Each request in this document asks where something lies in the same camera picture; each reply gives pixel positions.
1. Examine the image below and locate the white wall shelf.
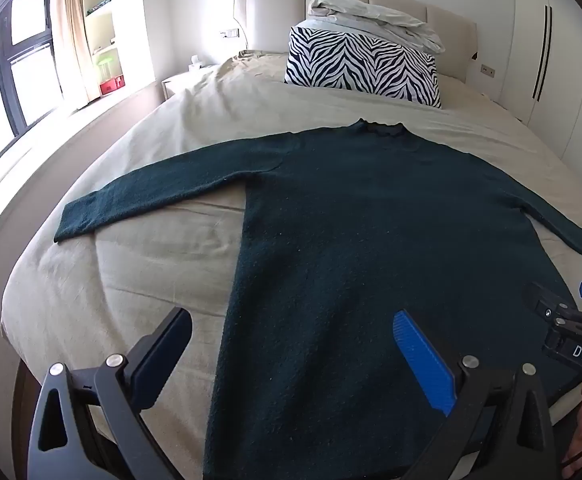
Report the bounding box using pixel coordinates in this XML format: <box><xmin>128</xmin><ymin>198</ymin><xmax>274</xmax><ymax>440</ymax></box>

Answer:
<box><xmin>82</xmin><ymin>0</ymin><xmax>126</xmax><ymax>98</ymax></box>

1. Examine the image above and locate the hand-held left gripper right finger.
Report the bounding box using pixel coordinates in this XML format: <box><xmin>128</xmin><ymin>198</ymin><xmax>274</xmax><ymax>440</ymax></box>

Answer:
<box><xmin>392</xmin><ymin>309</ymin><xmax>554</xmax><ymax>480</ymax></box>

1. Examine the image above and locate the white nightstand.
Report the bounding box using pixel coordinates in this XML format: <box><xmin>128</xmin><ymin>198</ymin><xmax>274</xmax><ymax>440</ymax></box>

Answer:
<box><xmin>161</xmin><ymin>71</ymin><xmax>197</xmax><ymax>98</ymax></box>

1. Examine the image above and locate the dark green sweater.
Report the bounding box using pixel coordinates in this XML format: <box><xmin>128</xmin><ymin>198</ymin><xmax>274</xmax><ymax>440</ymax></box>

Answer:
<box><xmin>53</xmin><ymin>118</ymin><xmax>582</xmax><ymax>479</ymax></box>

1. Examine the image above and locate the black wardrobe handle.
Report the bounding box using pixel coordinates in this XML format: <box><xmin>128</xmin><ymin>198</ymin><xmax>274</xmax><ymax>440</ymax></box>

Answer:
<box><xmin>538</xmin><ymin>7</ymin><xmax>553</xmax><ymax>104</ymax></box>
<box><xmin>531</xmin><ymin>6</ymin><xmax>548</xmax><ymax>100</ymax></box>

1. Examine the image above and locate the beige window ledge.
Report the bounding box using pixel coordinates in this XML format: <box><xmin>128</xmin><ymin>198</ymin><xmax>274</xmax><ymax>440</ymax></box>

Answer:
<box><xmin>0</xmin><ymin>80</ymin><xmax>172</xmax><ymax>266</ymax></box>

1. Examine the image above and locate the white wardrobe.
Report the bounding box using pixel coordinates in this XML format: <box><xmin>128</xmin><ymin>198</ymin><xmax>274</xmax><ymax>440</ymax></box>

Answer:
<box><xmin>496</xmin><ymin>0</ymin><xmax>582</xmax><ymax>211</ymax></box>

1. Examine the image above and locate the beige curtain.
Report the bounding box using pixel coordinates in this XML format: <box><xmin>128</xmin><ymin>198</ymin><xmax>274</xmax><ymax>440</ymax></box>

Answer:
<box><xmin>51</xmin><ymin>0</ymin><xmax>94</xmax><ymax>106</ymax></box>

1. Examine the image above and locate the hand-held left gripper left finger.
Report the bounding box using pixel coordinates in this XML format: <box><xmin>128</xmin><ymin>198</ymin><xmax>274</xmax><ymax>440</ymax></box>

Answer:
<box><xmin>28</xmin><ymin>306</ymin><xmax>193</xmax><ymax>480</ymax></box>

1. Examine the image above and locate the beige padded headboard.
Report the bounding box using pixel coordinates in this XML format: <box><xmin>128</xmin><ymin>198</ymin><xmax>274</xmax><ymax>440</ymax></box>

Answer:
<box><xmin>233</xmin><ymin>0</ymin><xmax>478</xmax><ymax>81</ymax></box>

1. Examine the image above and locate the bed with beige sheet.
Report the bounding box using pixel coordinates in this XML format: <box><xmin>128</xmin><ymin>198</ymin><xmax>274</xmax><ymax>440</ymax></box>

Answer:
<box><xmin>0</xmin><ymin>50</ymin><xmax>582</xmax><ymax>480</ymax></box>

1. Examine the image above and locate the zebra print pillow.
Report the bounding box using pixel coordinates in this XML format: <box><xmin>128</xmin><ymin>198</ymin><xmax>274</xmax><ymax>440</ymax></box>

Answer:
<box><xmin>284</xmin><ymin>25</ymin><xmax>443</xmax><ymax>109</ymax></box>

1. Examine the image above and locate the black framed window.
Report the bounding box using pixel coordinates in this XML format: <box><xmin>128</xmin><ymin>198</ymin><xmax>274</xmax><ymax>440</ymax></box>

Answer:
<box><xmin>0</xmin><ymin>0</ymin><xmax>66</xmax><ymax>191</ymax></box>

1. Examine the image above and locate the folded white grey duvet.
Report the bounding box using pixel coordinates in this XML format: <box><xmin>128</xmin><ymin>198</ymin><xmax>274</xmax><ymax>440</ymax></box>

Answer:
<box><xmin>305</xmin><ymin>0</ymin><xmax>446</xmax><ymax>54</ymax></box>

